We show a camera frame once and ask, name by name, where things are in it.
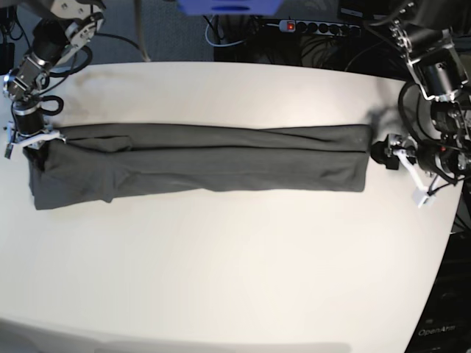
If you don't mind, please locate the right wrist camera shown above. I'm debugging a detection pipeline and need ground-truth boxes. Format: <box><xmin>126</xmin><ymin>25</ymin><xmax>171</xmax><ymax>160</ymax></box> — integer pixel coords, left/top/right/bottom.
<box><xmin>4</xmin><ymin>143</ymin><xmax>14</xmax><ymax>160</ymax></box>

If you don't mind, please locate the black cable on floor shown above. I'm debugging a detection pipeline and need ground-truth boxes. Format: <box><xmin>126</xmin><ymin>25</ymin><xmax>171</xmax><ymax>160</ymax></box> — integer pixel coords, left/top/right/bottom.
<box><xmin>0</xmin><ymin>0</ymin><xmax>23</xmax><ymax>73</ymax></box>

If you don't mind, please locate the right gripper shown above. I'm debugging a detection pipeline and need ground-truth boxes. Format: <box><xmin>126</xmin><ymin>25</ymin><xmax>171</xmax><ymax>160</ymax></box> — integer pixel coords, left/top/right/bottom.
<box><xmin>7</xmin><ymin>108</ymin><xmax>66</xmax><ymax>149</ymax></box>

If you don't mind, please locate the white power strip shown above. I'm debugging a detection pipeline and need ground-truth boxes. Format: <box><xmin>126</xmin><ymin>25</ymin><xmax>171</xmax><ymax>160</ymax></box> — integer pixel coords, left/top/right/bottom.
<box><xmin>275</xmin><ymin>19</ymin><xmax>362</xmax><ymax>38</ymax></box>

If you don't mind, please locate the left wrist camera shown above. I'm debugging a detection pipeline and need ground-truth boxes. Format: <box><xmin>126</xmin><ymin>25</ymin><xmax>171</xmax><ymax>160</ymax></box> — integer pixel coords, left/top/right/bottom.
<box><xmin>412</xmin><ymin>188</ymin><xmax>436</xmax><ymax>208</ymax></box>

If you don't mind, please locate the black OpenArm base box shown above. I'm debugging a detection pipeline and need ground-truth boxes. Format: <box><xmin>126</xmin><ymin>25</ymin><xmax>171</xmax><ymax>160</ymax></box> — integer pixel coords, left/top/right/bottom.
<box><xmin>406</xmin><ymin>232</ymin><xmax>470</xmax><ymax>352</ymax></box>

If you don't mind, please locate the grey T-shirt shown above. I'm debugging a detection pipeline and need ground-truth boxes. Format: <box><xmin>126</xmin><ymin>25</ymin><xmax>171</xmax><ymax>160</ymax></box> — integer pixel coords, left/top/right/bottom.
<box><xmin>24</xmin><ymin>124</ymin><xmax>372</xmax><ymax>210</ymax></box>

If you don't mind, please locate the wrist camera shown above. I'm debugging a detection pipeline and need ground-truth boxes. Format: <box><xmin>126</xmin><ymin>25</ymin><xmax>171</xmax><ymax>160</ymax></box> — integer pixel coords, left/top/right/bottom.
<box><xmin>4</xmin><ymin>143</ymin><xmax>14</xmax><ymax>160</ymax></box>
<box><xmin>412</xmin><ymin>188</ymin><xmax>436</xmax><ymax>208</ymax></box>

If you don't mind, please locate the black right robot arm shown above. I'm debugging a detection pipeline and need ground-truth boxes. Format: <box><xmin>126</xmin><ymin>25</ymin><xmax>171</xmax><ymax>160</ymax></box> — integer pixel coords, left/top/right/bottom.
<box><xmin>1</xmin><ymin>1</ymin><xmax>106</xmax><ymax>157</ymax></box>

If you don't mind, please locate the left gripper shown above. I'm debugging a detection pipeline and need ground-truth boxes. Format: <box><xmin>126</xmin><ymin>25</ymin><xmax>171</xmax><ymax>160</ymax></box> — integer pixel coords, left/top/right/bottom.
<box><xmin>370</xmin><ymin>134</ymin><xmax>439</xmax><ymax>191</ymax></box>

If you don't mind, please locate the white cable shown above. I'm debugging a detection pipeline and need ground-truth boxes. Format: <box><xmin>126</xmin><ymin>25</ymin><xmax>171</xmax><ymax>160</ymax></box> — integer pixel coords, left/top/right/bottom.
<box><xmin>205</xmin><ymin>14</ymin><xmax>280</xmax><ymax>48</ymax></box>

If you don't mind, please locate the blue plastic box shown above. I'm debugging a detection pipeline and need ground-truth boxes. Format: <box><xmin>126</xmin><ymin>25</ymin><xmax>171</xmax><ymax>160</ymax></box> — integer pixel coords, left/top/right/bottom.
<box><xmin>177</xmin><ymin>0</ymin><xmax>283</xmax><ymax>15</ymax></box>

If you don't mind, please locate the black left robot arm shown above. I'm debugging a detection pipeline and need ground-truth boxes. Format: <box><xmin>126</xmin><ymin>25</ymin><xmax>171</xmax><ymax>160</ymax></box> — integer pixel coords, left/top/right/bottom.
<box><xmin>363</xmin><ymin>1</ymin><xmax>470</xmax><ymax>196</ymax></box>

